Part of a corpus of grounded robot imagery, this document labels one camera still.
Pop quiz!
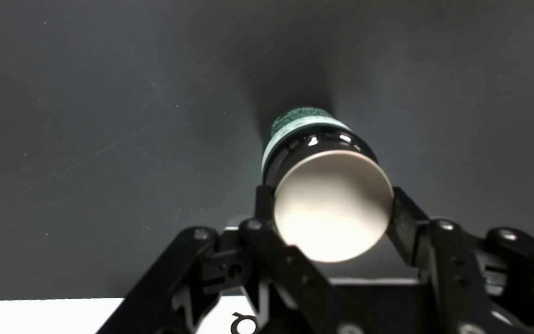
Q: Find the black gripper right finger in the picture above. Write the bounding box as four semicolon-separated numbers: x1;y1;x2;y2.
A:
388;188;534;334

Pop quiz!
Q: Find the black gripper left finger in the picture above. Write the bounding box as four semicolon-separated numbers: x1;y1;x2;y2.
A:
97;182;338;334

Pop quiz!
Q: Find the dark bottle with white cap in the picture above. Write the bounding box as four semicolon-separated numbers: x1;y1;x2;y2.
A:
260;104;398;266

